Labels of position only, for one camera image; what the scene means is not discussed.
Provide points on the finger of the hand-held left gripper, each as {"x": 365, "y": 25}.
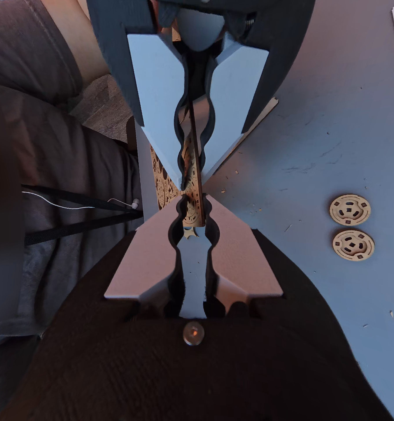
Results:
{"x": 236, "y": 85}
{"x": 154, "y": 92}

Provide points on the laser-cut wooden parts sheet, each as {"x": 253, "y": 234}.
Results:
{"x": 193, "y": 197}

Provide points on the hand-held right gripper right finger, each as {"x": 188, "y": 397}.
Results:
{"x": 243, "y": 263}

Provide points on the round wooden wheel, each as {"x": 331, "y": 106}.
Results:
{"x": 353, "y": 245}
{"x": 350, "y": 209}

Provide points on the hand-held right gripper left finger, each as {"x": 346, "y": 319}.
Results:
{"x": 144, "y": 263}

